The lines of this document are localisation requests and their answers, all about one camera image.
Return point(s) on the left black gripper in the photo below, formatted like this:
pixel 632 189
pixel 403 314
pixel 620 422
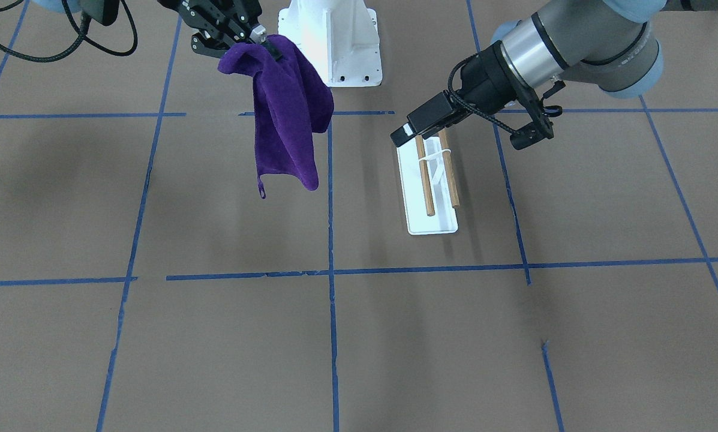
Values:
pixel 488 77

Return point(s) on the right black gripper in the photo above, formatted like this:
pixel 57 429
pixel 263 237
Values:
pixel 213 16

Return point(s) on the purple microfiber towel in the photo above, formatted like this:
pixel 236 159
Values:
pixel 291 103

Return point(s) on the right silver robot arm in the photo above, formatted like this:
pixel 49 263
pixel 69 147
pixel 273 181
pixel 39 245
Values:
pixel 73 7

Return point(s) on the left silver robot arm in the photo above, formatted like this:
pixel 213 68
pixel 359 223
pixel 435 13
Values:
pixel 610 44

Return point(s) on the upper wooden rack bar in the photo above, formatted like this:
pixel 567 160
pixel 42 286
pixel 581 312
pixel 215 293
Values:
pixel 449 168

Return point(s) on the wooden rack bar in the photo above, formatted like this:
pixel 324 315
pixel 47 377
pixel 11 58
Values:
pixel 449 168
pixel 424 173

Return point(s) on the lower wooden rack bar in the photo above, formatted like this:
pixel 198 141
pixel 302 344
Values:
pixel 424 173

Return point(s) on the white towel rack base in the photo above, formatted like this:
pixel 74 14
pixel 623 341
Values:
pixel 417 222

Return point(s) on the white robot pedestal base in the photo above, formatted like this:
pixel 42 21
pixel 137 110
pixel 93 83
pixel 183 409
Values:
pixel 340 38

